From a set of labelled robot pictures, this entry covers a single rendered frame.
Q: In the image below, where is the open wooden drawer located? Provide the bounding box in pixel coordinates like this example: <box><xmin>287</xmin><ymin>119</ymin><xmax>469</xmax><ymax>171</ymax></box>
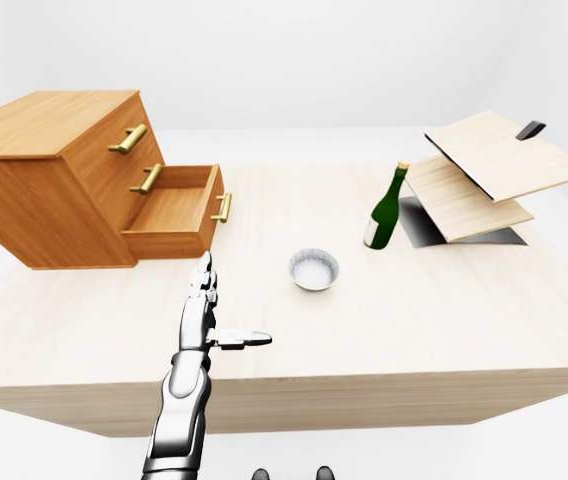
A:
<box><xmin>120</xmin><ymin>163</ymin><xmax>227</xmax><ymax>260</ymax></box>

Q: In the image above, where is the wooden cabinet with drawers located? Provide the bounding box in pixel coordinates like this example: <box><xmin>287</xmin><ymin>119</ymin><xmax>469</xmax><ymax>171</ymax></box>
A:
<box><xmin>0</xmin><ymin>90</ymin><xmax>167</xmax><ymax>271</ymax></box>

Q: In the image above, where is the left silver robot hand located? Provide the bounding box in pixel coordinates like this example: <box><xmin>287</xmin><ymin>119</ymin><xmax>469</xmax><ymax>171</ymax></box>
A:
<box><xmin>175</xmin><ymin>250</ymin><xmax>274</xmax><ymax>355</ymax></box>

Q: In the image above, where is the white patterned bowl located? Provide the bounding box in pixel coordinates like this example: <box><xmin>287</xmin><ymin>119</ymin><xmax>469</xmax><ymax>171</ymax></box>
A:
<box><xmin>287</xmin><ymin>247</ymin><xmax>342</xmax><ymax>293</ymax></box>

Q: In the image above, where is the wooden two-tier rack, black frame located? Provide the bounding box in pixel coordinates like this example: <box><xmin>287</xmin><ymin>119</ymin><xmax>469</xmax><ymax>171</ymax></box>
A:
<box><xmin>398</xmin><ymin>110</ymin><xmax>568</xmax><ymax>249</ymax></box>

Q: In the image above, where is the wooden drawer, closed front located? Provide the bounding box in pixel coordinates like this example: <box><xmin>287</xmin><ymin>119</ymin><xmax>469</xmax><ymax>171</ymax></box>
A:
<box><xmin>58</xmin><ymin>91</ymin><xmax>155</xmax><ymax>196</ymax></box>
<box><xmin>85</xmin><ymin>128</ymin><xmax>167</xmax><ymax>234</ymax></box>

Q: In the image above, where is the brass drawer handle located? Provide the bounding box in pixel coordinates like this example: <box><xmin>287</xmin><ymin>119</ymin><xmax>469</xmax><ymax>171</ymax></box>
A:
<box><xmin>129</xmin><ymin>163</ymin><xmax>164</xmax><ymax>197</ymax></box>
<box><xmin>209</xmin><ymin>192</ymin><xmax>234</xmax><ymax>223</ymax></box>
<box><xmin>107</xmin><ymin>124</ymin><xmax>149</xmax><ymax>155</ymax></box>

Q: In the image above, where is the green glass bottle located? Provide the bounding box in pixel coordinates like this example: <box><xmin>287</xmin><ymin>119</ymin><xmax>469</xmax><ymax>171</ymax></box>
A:
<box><xmin>362</xmin><ymin>160</ymin><xmax>412</xmax><ymax>250</ymax></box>

